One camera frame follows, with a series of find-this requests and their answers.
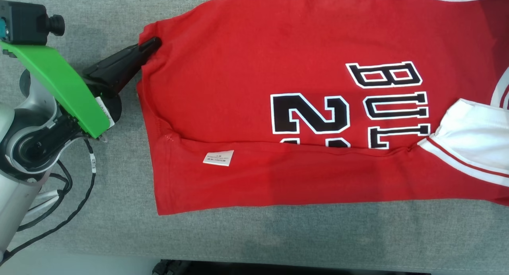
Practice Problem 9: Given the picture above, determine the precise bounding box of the red white basketball jersey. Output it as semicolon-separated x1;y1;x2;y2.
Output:
136;0;509;216

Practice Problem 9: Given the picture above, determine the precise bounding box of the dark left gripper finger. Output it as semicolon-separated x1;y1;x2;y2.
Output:
82;37;161;83
93;58;142;97

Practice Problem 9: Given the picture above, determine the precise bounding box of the grey fabric sofa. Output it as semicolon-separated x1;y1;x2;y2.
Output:
0;0;509;273

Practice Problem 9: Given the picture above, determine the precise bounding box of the black cable teal plug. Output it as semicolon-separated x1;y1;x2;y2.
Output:
0;16;98;265

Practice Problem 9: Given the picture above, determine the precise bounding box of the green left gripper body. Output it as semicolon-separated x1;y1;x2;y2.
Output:
0;42;122;139

